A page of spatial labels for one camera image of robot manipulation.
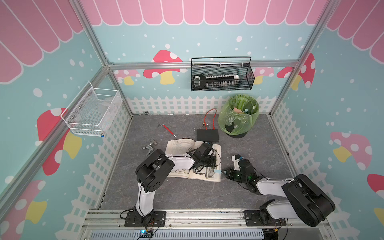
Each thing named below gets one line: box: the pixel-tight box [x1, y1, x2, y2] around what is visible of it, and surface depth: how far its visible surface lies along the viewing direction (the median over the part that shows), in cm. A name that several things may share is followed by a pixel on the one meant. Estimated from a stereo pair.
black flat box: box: [196, 129, 220, 143], surface depth 108 cm
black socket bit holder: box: [192, 74, 240, 90], surface depth 91 cm
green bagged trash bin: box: [218, 94, 260, 139], surface depth 97 cm
